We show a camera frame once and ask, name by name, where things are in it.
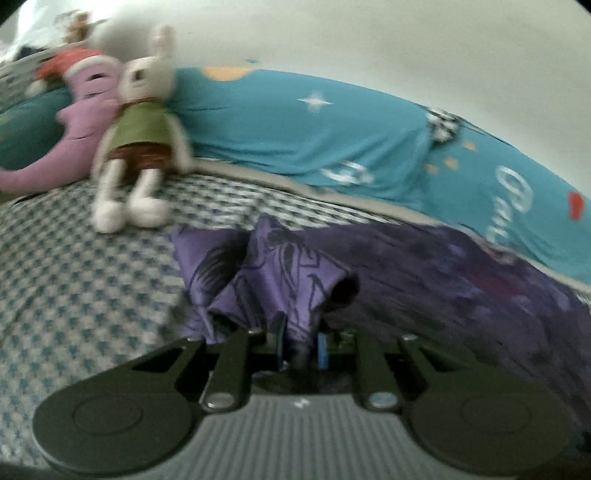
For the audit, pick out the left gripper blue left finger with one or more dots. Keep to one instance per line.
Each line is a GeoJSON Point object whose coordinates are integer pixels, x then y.
{"type": "Point", "coordinates": [234, 362]}

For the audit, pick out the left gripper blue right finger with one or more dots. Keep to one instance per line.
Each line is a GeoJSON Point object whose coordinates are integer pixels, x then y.
{"type": "Point", "coordinates": [363, 359]}

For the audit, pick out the purple patterned garment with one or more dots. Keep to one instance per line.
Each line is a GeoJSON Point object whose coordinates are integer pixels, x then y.
{"type": "Point", "coordinates": [390, 279]}

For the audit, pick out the blue white houndstooth mat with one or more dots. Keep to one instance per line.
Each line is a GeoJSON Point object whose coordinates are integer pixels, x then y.
{"type": "Point", "coordinates": [75, 303]}

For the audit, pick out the blue cartoon print bedsheet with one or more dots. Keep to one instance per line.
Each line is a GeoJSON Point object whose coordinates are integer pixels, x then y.
{"type": "Point", "coordinates": [362, 143]}

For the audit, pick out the beige bunny plush toy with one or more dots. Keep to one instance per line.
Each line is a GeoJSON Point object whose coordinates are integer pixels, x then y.
{"type": "Point", "coordinates": [144, 143]}

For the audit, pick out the pink moon plush toy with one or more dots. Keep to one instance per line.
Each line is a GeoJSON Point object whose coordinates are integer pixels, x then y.
{"type": "Point", "coordinates": [91, 78]}

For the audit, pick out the white perforated plastic basket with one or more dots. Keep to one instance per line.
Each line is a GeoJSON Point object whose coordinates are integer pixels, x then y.
{"type": "Point", "coordinates": [18, 75]}

